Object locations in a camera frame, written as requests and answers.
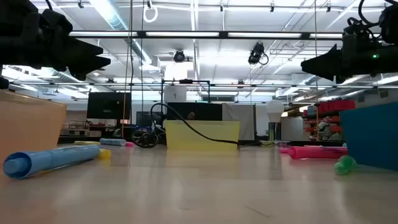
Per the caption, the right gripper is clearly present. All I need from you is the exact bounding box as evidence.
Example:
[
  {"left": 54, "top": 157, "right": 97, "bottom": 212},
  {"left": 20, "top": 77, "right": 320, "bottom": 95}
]
[{"left": 300, "top": 25, "right": 398, "bottom": 85}]

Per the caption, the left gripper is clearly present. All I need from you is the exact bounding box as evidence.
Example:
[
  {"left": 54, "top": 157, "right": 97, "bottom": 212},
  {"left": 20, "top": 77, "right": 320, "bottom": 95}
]
[{"left": 23, "top": 8, "right": 112, "bottom": 82}]

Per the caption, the blue Sharpie highlighter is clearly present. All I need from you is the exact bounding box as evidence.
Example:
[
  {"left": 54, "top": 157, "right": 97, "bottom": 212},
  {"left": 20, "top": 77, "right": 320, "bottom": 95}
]
[
  {"left": 99, "top": 138, "right": 127, "bottom": 147},
  {"left": 2, "top": 144, "right": 101, "bottom": 180}
]

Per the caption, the green highlighter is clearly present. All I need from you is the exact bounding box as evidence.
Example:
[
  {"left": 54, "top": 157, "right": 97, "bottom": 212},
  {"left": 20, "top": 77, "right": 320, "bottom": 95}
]
[{"left": 334, "top": 154, "right": 358, "bottom": 175}]

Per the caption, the shelf with red bins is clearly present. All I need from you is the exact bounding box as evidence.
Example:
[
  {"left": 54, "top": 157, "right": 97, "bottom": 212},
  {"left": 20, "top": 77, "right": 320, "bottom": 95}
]
[{"left": 302, "top": 99, "right": 357, "bottom": 141}]

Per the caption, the large black monitor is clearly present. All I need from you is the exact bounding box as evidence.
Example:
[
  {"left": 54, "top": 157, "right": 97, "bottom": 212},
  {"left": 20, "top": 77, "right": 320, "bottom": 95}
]
[{"left": 86, "top": 91, "right": 132, "bottom": 120}]

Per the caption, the white bulb chrome lamp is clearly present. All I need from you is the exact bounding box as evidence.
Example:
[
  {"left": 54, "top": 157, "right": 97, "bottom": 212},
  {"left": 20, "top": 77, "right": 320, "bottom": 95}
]
[{"left": 260, "top": 99, "right": 292, "bottom": 147}]

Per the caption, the small black monitor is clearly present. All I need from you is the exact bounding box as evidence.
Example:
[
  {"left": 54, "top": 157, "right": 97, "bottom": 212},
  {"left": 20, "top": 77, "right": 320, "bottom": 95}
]
[{"left": 136, "top": 111, "right": 164, "bottom": 127}]

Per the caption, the teal plastic bin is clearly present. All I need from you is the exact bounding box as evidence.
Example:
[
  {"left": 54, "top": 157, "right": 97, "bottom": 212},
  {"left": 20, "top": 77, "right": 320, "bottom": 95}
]
[{"left": 338, "top": 101, "right": 398, "bottom": 172}]

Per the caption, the translucent orange plastic tray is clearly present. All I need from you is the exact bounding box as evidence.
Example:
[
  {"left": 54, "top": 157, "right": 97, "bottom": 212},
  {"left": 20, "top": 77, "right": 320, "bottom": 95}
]
[{"left": 0, "top": 89, "right": 68, "bottom": 180}]

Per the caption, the grey cloth curtain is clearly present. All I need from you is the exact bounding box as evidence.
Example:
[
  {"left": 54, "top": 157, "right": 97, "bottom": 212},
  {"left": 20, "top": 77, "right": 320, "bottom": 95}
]
[{"left": 222, "top": 103, "right": 256, "bottom": 141}]

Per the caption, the LED light bar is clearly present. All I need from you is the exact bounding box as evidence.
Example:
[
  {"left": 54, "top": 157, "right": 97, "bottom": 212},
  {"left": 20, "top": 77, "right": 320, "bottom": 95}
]
[{"left": 68, "top": 30, "right": 346, "bottom": 40}]

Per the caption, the black partition panel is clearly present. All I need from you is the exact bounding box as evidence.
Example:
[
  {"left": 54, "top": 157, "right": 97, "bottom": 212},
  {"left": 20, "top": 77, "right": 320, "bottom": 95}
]
[{"left": 167, "top": 102, "right": 223, "bottom": 121}]

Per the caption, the translucent yellow plastic bin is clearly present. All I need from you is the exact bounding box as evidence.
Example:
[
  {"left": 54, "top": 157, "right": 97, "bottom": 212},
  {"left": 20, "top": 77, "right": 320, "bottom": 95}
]
[{"left": 164, "top": 119, "right": 241, "bottom": 152}]

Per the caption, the orange hanging cord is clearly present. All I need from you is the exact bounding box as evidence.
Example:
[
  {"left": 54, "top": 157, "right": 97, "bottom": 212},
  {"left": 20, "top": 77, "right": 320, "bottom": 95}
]
[{"left": 121, "top": 0, "right": 133, "bottom": 138}]

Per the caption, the black hanging cord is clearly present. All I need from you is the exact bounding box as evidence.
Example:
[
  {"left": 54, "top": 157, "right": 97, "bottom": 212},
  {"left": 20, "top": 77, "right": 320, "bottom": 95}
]
[{"left": 141, "top": 0, "right": 146, "bottom": 113}]

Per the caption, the white hanging ring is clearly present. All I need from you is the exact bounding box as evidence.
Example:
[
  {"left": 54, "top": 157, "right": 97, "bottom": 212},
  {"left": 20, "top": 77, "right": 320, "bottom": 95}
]
[{"left": 142, "top": 5, "right": 159, "bottom": 24}]

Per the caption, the black hanging camera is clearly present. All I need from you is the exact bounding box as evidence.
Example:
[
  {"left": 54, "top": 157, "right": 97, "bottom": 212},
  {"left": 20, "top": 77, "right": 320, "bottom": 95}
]
[
  {"left": 248, "top": 42, "right": 270, "bottom": 66},
  {"left": 173, "top": 49, "right": 187, "bottom": 63}
]

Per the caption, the black lamp power cable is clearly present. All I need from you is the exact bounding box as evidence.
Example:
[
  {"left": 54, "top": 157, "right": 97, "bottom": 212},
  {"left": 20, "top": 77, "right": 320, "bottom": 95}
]
[{"left": 131, "top": 102, "right": 271, "bottom": 149}]

